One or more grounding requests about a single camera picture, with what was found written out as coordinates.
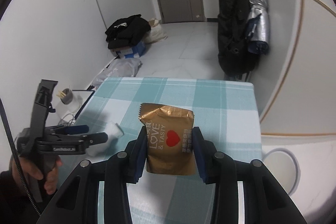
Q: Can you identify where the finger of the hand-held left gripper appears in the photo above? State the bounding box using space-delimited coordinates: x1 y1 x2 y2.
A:
54 125 89 135
56 132 109 148

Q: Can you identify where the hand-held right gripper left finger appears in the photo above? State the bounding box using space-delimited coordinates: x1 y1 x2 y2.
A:
35 125 147 224

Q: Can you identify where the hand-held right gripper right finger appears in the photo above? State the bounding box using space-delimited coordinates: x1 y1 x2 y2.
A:
193 126 297 224

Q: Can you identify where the white foam wrap piece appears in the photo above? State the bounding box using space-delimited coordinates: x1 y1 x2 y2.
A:
88 120 124 157

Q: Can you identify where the brown snack packet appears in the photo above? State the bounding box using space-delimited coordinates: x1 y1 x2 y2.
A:
138 103 196 176

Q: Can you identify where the person's left hand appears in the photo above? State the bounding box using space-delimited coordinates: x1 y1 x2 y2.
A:
12 156 63 195

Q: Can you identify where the white grey chopstick holder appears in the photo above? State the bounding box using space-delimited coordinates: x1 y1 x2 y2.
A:
60 88 82 113

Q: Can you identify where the checked teal tablecloth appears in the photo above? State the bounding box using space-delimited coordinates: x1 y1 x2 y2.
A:
73 77 261 224

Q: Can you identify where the grey plastic mailing bag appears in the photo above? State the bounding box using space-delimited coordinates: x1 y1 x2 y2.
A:
91 57 143 88

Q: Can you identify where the blue cardboard box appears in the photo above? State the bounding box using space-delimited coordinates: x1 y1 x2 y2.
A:
113 39 147 59

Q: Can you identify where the white round container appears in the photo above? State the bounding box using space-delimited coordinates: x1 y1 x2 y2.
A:
261 148 301 195

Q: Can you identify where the black clothes pile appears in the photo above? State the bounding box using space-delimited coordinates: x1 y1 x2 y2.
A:
105 14 152 50

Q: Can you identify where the beige tote bag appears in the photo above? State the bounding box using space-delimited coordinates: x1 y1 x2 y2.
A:
144 18 168 44

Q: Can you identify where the black hanging jacket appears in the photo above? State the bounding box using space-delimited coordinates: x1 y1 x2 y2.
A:
217 0 259 81

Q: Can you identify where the silver folded umbrella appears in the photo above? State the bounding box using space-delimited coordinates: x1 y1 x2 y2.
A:
245 0 271 54

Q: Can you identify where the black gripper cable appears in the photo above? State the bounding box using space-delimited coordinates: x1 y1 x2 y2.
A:
0 98 42 216

